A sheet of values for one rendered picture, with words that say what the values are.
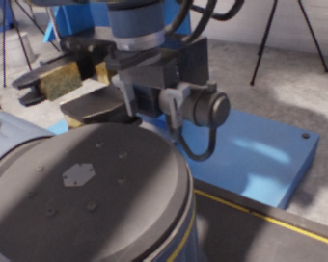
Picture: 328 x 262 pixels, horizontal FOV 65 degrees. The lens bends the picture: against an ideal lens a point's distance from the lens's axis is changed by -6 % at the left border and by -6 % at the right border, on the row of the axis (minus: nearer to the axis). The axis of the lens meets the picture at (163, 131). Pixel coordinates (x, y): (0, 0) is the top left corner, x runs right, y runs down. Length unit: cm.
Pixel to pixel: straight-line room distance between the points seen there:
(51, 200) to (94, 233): 5
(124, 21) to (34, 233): 40
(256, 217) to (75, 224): 49
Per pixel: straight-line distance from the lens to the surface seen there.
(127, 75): 62
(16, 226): 24
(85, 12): 136
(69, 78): 115
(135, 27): 53
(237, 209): 66
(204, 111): 70
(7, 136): 43
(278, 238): 63
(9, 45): 344
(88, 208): 22
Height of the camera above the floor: 86
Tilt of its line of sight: 34 degrees down
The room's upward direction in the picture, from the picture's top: 9 degrees counter-clockwise
